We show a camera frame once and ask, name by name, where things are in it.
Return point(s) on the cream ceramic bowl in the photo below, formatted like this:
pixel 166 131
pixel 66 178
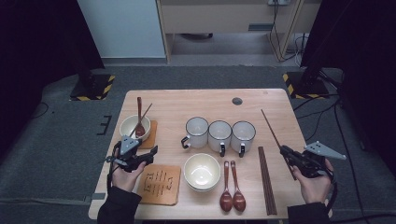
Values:
pixel 200 190
pixel 202 171
pixel 128 124

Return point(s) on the light wooden desk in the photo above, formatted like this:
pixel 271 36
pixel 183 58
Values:
pixel 218 18

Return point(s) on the red-brown wooden spoon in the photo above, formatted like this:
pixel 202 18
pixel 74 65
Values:
pixel 239 200
pixel 226 200
pixel 139 109

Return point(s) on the white power strip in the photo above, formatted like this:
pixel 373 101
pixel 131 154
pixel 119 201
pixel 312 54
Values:
pixel 278 2

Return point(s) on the thin brown chopstick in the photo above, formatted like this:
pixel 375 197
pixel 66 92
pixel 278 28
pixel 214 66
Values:
pixel 146 111
pixel 269 124

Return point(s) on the row of wooden chopsticks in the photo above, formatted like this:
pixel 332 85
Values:
pixel 267 183

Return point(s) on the person's right hand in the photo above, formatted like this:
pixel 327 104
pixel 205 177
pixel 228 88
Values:
pixel 316 189

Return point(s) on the dark curtain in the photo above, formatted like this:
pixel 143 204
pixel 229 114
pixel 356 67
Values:
pixel 37 46
pixel 367 62

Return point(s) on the person's left hand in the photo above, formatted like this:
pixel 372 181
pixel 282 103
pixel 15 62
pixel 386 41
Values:
pixel 126 182

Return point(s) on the black stand with striped base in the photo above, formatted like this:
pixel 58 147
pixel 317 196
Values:
pixel 91 88
pixel 306 87

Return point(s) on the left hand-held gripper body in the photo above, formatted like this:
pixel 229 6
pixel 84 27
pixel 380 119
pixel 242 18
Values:
pixel 129 158

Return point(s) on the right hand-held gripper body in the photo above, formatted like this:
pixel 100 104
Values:
pixel 311 165

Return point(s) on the square wooden coaster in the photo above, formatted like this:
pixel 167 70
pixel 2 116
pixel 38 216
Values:
pixel 174 199
pixel 153 137

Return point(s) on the grey tape piece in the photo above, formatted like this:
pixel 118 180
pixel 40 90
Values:
pixel 97 196

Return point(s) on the white panel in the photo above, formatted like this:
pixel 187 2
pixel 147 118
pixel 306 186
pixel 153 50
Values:
pixel 121 28

